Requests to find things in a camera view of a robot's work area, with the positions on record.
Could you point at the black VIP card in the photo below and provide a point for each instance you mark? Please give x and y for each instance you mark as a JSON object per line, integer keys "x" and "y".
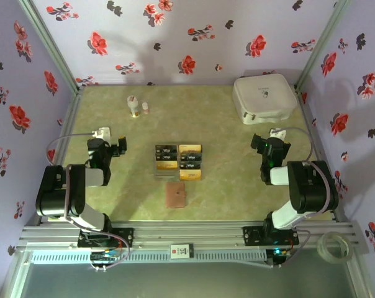
{"x": 166, "y": 149}
{"x": 190, "y": 165}
{"x": 190, "y": 156}
{"x": 166, "y": 157}

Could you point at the pink leather card holder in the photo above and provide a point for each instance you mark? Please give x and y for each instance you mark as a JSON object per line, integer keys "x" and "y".
{"x": 175, "y": 195}

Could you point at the gold VIP card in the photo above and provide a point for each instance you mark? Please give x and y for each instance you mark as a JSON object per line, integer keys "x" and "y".
{"x": 190, "y": 148}
{"x": 190, "y": 175}
{"x": 166, "y": 165}

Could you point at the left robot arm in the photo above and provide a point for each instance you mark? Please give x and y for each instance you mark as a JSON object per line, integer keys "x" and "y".
{"x": 54, "y": 192}

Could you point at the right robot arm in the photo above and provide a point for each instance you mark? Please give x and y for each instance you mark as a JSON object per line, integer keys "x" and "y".
{"x": 308, "y": 186}

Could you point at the large white pill bottle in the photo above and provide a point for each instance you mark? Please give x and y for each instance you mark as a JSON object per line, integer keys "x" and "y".
{"x": 133, "y": 107}

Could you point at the white zippered case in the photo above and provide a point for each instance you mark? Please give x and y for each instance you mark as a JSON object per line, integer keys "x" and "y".
{"x": 262, "y": 99}

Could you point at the small white pill bottle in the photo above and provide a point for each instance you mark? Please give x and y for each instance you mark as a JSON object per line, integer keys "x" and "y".
{"x": 145, "y": 108}

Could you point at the clear tape roll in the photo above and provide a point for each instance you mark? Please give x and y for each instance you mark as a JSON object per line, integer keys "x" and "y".
{"x": 320, "y": 248}

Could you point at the red and white label tag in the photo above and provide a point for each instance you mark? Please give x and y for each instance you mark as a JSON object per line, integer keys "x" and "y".
{"x": 181, "y": 251}

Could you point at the aluminium side rail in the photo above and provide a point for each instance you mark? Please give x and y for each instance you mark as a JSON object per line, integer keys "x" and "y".
{"x": 70, "y": 118}
{"x": 308, "y": 124}

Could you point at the long aluminium base rail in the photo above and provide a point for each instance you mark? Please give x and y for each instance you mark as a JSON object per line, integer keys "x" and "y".
{"x": 187, "y": 232}

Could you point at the aluminium corner post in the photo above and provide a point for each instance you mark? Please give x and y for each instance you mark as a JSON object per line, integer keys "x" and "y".
{"x": 48, "y": 40}
{"x": 323, "y": 40}

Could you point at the aluminium lower frame rail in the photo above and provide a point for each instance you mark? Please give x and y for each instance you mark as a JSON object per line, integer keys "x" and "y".
{"x": 358, "y": 279}
{"x": 15, "y": 276}

